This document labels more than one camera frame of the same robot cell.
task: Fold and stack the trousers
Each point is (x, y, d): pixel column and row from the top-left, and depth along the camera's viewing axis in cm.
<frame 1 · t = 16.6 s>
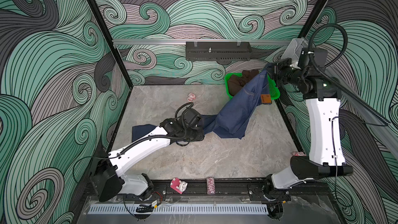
left hand: (205, 135, 75), fingers open
right hand: (265, 64, 63), fingers closed
dark blue denim trousers: (229, 121, 80), point 20 cm above the table
brown folded trousers: (236, 81, 114), point 10 cm above the table
green plastic basket: (272, 96, 103), point 11 cm above the table
small pink white toy: (191, 96, 112), point 3 cm above the table

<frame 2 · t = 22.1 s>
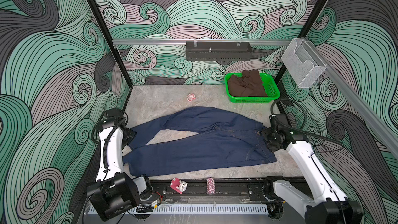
left hand: (126, 141, 76), fingers open
right hand: (263, 137, 80), fingers open
dark blue denim trousers: (195, 139, 94), on the table
the other named things where they were.

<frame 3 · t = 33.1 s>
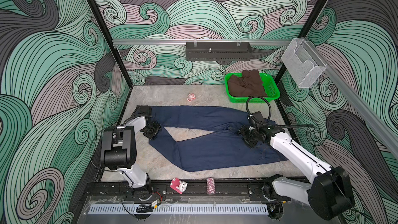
left hand: (160, 129, 94), fingers open
right hand: (237, 136, 83), fingers open
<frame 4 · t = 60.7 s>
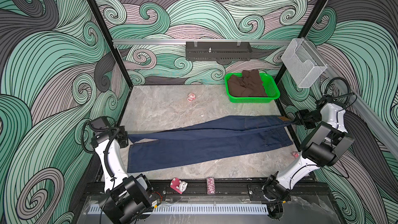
left hand: (126, 129, 78), fingers closed
right hand: (295, 120, 86), fingers closed
dark blue denim trousers: (154, 150, 89), on the table
the other named things where they were.

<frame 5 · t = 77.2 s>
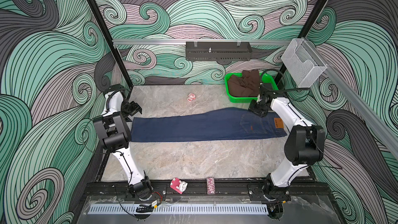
left hand: (136, 113, 92), fingers open
right hand: (251, 110, 91), fingers open
dark blue denim trousers: (226, 124, 100), on the table
the other named things where they were.

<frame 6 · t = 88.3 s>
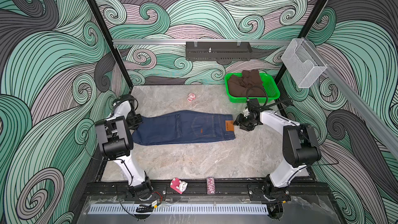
left hand: (135, 126, 91), fingers closed
right hand: (236, 124, 94), fingers open
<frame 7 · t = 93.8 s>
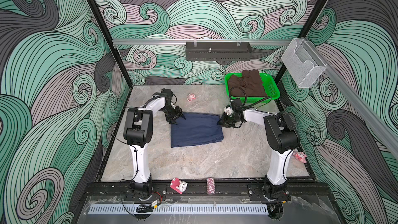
left hand: (182, 118, 96), fingers open
right hand: (218, 123, 97), fingers closed
dark blue denim trousers: (196, 128, 92), point 6 cm above the table
the other named things where they were.

